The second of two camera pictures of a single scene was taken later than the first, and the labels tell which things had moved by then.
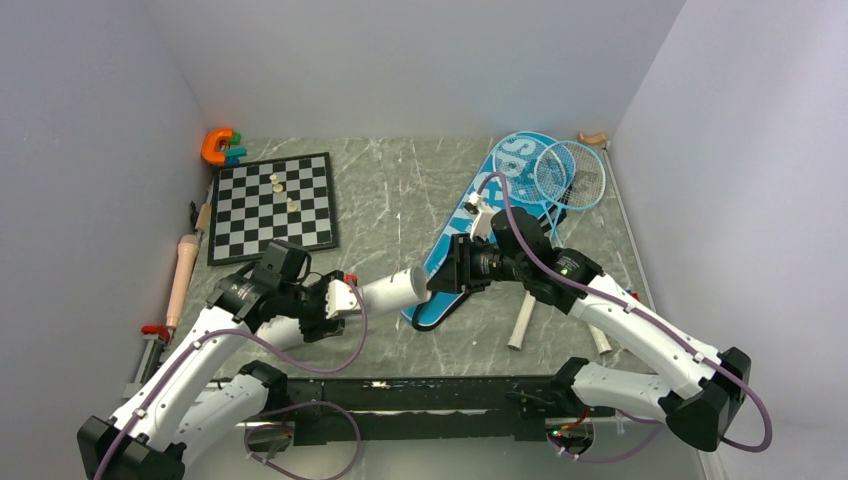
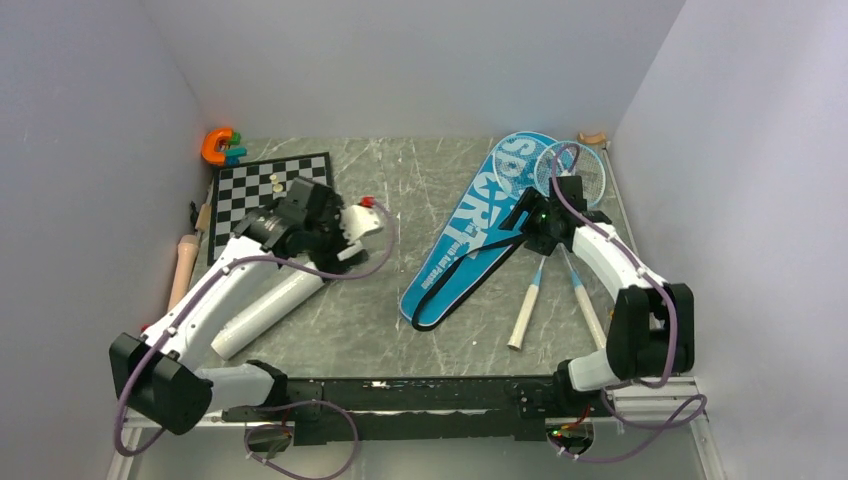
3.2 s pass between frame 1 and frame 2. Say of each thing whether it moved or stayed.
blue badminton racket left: stayed
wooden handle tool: stayed
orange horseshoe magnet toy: stayed
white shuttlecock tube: moved
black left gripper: moved
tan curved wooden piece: stayed
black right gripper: moved
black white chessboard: stayed
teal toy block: stayed
